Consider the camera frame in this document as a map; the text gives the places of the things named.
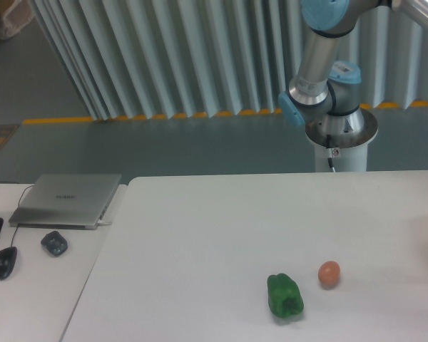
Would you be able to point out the black computer mouse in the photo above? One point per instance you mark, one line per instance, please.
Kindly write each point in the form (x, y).
(8, 258)

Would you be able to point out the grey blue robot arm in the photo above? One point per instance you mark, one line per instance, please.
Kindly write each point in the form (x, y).
(322, 98)

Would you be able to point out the green bell pepper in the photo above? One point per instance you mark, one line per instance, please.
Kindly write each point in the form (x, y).
(284, 297)

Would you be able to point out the corrugated grey partition screen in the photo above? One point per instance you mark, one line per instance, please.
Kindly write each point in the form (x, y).
(168, 58)

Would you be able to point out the silver closed laptop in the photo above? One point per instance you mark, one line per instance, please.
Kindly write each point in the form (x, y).
(69, 201)

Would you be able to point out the brown egg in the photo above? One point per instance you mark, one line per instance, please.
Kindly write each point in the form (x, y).
(329, 273)

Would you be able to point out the dark grey earbuds case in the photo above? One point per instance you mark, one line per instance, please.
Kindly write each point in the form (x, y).
(54, 243)

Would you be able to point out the cardboard box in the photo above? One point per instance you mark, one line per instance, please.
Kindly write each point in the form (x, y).
(14, 17)

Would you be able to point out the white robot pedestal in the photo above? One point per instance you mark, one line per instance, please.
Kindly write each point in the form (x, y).
(349, 156)

